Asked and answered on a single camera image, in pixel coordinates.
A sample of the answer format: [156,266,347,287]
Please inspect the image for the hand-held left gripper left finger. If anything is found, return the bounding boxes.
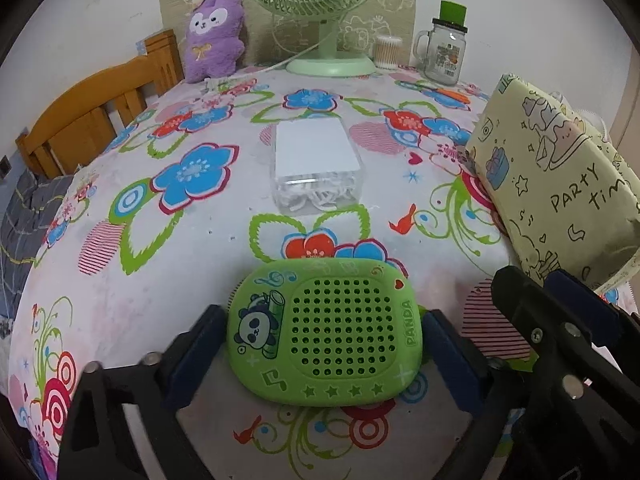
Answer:
[57,304,228,480]

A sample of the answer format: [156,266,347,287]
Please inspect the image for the white fan cable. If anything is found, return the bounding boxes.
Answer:
[205,42,326,88]

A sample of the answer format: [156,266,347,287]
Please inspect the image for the clear cotton swab container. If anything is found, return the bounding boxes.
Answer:
[372,35,403,70]

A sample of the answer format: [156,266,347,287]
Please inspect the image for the green panda case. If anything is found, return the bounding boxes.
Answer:
[226,259,426,407]

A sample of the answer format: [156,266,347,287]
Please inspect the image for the grey plaid blanket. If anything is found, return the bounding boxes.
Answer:
[0,167,76,331]

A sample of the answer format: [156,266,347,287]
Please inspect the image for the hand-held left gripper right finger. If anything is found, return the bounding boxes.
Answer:
[422,308,532,480]

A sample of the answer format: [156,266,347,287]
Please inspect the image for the purple plush toy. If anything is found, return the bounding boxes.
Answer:
[184,0,247,83]

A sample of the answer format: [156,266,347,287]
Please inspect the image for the yellow cartoon print box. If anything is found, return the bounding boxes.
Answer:
[465,74,640,293]

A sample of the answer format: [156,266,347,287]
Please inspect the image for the beige patterned board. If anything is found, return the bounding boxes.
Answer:
[158,0,420,68]

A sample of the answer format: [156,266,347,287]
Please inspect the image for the clear box with white lid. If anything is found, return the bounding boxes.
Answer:
[270,119,363,216]

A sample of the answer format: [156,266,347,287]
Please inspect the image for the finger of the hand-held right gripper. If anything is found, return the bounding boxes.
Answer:
[491,265,592,397]
[546,268,622,349]

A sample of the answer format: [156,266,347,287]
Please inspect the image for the orange handled scissors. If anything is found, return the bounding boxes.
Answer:
[420,82,473,106]

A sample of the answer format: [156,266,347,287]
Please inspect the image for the beige wardrobe door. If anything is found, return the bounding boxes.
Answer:
[607,55,640,153]

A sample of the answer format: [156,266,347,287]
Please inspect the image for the green desk fan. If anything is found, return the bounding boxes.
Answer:
[240,0,387,78]

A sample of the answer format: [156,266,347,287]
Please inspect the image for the glass jar with green lid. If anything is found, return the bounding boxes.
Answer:
[412,1,468,85]

